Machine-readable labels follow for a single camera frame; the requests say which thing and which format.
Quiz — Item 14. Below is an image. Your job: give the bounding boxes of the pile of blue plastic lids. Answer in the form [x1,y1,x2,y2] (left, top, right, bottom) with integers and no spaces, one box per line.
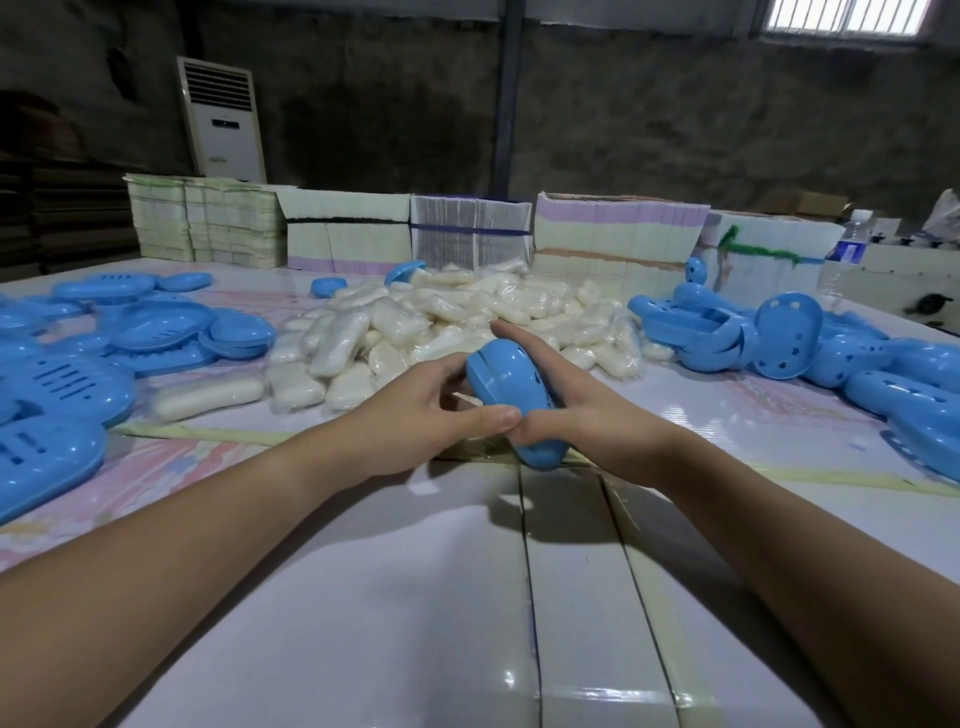
[626,281,960,483]

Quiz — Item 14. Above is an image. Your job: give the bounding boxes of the row of stacked flat cartons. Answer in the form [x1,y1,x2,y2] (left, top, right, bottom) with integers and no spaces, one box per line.
[277,187,414,275]

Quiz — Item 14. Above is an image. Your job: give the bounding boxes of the pile of blue slotted lids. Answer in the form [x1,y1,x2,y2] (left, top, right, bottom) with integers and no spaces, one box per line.
[0,271,277,526]

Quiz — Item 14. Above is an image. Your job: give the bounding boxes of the silver sheet bundle, blue band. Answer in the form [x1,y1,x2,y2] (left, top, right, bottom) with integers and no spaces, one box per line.
[410,194,534,271]

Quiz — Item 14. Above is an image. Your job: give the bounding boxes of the white sheet stack, green mark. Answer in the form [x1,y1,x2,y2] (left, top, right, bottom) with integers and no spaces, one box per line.
[697,212,845,309]

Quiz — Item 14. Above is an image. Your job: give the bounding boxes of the clear plastic bag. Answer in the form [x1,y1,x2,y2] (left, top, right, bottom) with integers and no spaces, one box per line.
[434,440,594,468]

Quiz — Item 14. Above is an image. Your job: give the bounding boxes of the white plastic bag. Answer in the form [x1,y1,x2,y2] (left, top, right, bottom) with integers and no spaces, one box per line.
[922,187,960,241]

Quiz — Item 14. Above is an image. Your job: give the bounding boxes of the clear water bottle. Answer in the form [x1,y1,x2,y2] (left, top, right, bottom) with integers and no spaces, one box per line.
[817,209,875,309]

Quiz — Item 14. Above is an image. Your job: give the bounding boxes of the dark metal pillar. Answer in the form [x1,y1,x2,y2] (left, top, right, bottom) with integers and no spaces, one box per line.
[491,0,526,200]

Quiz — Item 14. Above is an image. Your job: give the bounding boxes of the white standing air conditioner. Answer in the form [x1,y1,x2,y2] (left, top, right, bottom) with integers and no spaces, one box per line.
[176,56,269,185]

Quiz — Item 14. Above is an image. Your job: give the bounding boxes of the person's left forearm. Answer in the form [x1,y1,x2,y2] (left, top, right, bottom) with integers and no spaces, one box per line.
[0,419,361,728]

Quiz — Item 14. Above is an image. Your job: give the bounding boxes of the brown cardboard box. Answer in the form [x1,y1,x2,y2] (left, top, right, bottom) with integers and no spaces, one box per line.
[757,189,853,223]

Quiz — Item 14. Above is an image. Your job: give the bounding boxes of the stacks of brown cardboard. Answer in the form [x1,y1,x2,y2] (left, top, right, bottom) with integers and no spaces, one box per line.
[0,89,144,283]

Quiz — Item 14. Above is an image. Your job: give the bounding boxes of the pile of white soaps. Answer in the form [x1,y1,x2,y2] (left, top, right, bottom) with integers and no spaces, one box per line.
[149,258,676,423]

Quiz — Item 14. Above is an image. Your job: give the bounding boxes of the person's left hand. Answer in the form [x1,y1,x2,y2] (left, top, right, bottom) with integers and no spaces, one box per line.
[333,352,523,485]

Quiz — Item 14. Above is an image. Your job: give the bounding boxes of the barred window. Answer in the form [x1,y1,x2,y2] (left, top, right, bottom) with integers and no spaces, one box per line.
[761,0,939,39]

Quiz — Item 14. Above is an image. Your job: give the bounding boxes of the person's right hand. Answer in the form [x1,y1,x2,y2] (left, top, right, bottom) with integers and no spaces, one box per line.
[489,320,680,490]

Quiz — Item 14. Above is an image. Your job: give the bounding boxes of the stack of greenish paper sheets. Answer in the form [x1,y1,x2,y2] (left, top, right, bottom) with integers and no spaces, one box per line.
[123,173,290,270]

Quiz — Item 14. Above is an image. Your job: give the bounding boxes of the white carton stack, pink stripe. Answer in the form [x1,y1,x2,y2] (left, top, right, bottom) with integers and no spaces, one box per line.
[532,192,712,298]

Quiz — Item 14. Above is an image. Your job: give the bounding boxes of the white workshop machine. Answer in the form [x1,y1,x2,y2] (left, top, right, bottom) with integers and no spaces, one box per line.
[839,236,960,335]

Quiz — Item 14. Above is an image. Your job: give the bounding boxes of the person's right forearm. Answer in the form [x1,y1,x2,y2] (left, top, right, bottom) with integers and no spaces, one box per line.
[652,438,960,728]

